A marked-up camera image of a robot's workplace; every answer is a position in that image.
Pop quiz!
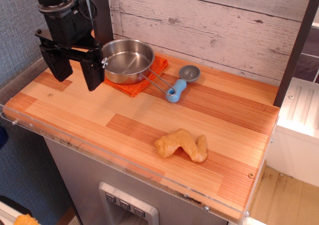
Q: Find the blue grey ice cream scoop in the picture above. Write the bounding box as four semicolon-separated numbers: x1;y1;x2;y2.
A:
165;65;201;103

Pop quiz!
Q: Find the black braided cable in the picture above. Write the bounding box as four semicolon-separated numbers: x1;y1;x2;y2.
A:
71;0;98;21

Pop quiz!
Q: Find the stainless steel pot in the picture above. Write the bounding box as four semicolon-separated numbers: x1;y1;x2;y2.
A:
102;39;167;94

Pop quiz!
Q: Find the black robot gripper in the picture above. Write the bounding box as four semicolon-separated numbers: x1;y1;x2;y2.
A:
36;0;108;91

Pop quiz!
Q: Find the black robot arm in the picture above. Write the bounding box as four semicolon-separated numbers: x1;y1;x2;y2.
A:
35;0;108;91

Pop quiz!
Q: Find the yellow object bottom left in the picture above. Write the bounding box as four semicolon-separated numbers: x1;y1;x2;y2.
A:
13;215;39;225

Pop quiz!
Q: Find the grey toy fridge cabinet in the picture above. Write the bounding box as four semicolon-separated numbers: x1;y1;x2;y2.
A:
45;139;227;225

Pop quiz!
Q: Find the orange knitted cloth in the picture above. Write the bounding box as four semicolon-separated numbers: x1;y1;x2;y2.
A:
104;55;168;97

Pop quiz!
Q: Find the clear acrylic edge guard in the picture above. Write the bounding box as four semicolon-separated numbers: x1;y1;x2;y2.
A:
3;100;279;224

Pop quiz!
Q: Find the dark right frame post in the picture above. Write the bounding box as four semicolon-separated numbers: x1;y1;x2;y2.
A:
273;0;319;107

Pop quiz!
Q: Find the white toy sink unit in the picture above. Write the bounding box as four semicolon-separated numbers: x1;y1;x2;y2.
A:
266;78;319;186

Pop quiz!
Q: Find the silver water dispenser panel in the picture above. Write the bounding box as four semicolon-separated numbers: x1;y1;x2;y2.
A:
98;182;160;225

